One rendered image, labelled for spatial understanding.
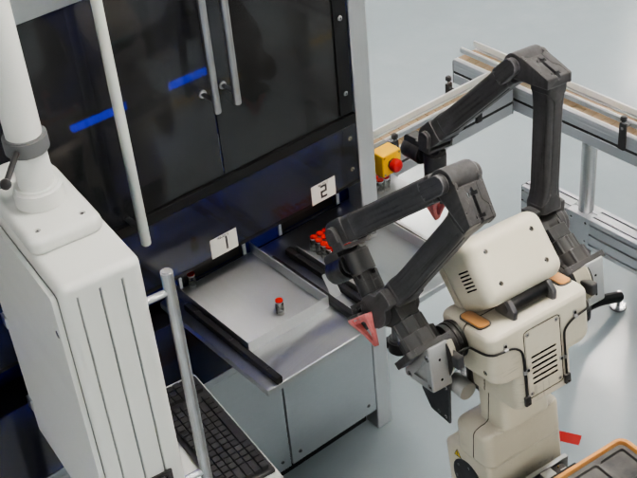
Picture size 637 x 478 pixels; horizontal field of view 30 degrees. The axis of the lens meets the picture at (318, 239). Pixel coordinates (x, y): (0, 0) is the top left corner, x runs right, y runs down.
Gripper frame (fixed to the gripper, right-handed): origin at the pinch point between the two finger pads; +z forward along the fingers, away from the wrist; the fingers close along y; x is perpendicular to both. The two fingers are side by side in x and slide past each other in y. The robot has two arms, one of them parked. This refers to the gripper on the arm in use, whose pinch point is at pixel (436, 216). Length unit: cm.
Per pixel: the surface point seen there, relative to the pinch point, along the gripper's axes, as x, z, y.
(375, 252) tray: 4.6, 20.0, 20.0
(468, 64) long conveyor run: -83, 17, 71
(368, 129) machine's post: -10.3, -5.3, 37.7
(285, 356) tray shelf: 49, 20, 4
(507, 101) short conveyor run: -78, 20, 48
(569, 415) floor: -54, 109, -3
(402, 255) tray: 0.4, 20.0, 13.8
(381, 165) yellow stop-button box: -14.1, 8.4, 37.5
